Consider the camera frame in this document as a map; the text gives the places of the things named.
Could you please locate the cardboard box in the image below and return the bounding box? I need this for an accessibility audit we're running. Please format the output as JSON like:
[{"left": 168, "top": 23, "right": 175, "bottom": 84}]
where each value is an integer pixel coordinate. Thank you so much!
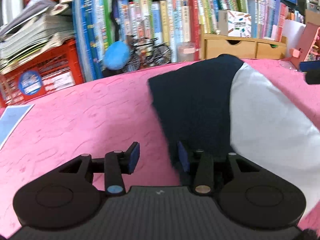
[{"left": 305, "top": 9, "right": 320, "bottom": 26}]

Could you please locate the pink toy house frame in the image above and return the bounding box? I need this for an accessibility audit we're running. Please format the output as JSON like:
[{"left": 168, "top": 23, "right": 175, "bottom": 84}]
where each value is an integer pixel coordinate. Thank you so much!
[{"left": 290, "top": 22, "right": 319, "bottom": 69}]

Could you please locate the stack of papers and booklets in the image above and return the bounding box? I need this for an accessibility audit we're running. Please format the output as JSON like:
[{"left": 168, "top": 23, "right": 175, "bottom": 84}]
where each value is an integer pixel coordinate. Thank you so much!
[{"left": 1, "top": 0, "right": 74, "bottom": 73}]

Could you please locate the miniature black bicycle model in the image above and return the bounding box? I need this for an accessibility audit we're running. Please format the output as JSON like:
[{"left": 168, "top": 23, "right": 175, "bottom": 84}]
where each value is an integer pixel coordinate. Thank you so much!
[{"left": 121, "top": 36, "right": 172, "bottom": 73}]

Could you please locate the red plastic crate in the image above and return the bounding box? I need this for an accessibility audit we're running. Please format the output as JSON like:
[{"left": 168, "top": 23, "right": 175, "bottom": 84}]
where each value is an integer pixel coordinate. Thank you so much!
[{"left": 1, "top": 38, "right": 85, "bottom": 107}]

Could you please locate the blue plush ball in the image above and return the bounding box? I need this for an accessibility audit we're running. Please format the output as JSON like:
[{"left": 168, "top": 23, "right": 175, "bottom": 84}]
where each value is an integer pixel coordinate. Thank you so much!
[{"left": 103, "top": 41, "right": 130, "bottom": 70}]

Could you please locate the white and navy jacket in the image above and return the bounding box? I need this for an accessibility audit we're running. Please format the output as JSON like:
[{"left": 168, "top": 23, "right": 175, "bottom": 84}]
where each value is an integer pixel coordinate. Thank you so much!
[{"left": 148, "top": 54, "right": 319, "bottom": 212}]

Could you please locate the white pencil pattern box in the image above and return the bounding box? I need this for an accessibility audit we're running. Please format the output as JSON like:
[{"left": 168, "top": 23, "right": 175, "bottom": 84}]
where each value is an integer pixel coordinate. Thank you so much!
[{"left": 218, "top": 10, "right": 252, "bottom": 37}]

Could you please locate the small clear plastic jar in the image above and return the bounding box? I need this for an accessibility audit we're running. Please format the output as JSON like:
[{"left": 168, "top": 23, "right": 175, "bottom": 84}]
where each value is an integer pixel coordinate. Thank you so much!
[{"left": 177, "top": 42, "right": 196, "bottom": 62}]

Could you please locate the wooden drawer organizer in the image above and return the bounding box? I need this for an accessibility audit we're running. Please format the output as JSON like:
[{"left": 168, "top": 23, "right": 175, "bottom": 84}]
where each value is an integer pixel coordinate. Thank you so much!
[{"left": 200, "top": 34, "right": 287, "bottom": 60}]

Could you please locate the light blue notebook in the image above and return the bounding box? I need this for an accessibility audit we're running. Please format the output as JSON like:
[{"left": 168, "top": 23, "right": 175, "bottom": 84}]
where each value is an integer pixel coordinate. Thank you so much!
[{"left": 0, "top": 104, "right": 34, "bottom": 150}]

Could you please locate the row of upright books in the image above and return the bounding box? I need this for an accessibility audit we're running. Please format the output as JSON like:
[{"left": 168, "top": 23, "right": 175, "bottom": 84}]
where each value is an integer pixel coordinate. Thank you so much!
[{"left": 72, "top": 0, "right": 287, "bottom": 81}]

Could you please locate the pink bunny table mat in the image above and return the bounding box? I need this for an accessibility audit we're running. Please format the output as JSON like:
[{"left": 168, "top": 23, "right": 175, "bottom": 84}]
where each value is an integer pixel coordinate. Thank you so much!
[{"left": 1, "top": 64, "right": 319, "bottom": 239}]

